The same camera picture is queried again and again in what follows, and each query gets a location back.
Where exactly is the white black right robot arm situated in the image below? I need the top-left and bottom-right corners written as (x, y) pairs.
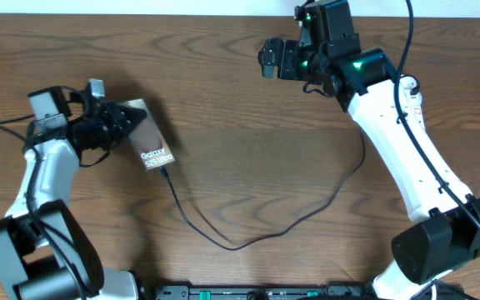
top-left (258, 1), bottom-right (480, 299)

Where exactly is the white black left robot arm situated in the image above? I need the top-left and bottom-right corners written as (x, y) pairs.
top-left (0, 80), bottom-right (155, 299)

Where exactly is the black usb charging cable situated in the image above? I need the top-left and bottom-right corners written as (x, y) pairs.
top-left (158, 74), bottom-right (421, 252)

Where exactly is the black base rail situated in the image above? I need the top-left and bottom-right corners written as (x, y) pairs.
top-left (145, 285), bottom-right (376, 300)

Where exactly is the white power strip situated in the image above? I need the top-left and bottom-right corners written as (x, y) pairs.
top-left (400, 74), bottom-right (425, 130)

